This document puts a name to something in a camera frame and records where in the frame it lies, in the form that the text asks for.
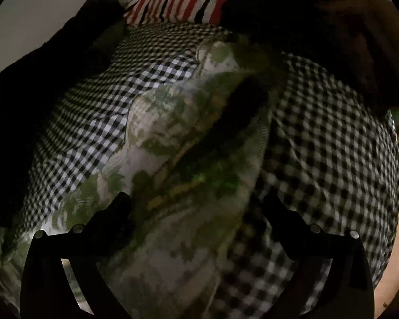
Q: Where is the green patterned garment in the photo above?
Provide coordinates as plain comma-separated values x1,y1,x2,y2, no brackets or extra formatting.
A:
0,38,281,319

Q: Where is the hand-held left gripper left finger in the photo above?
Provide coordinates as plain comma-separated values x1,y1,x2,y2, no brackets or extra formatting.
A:
20,192,135,319

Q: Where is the black white checkered bed sheet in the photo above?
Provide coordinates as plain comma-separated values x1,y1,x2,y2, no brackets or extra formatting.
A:
17,23,399,319

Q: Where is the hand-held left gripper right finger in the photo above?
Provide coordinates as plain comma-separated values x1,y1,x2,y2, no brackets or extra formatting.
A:
260,193,375,319

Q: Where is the dark cloth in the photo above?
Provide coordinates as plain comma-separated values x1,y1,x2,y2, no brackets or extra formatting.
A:
219,0,399,117
0,0,130,233

